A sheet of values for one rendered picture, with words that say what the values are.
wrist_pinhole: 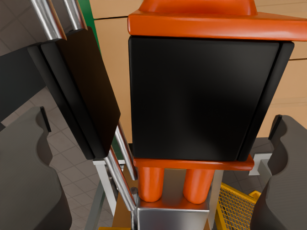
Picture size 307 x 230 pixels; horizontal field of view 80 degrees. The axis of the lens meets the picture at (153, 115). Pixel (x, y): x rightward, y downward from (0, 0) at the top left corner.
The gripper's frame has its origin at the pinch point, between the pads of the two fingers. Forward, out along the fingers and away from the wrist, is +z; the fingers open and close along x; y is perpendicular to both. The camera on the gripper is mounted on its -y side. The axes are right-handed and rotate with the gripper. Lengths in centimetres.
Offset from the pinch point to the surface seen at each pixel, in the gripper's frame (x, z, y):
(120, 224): -13, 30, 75
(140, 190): -1.3, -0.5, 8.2
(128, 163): -2.4, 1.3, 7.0
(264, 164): 104, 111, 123
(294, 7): 47, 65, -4
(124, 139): -2.7, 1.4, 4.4
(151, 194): -0.3, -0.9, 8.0
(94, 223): -38, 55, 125
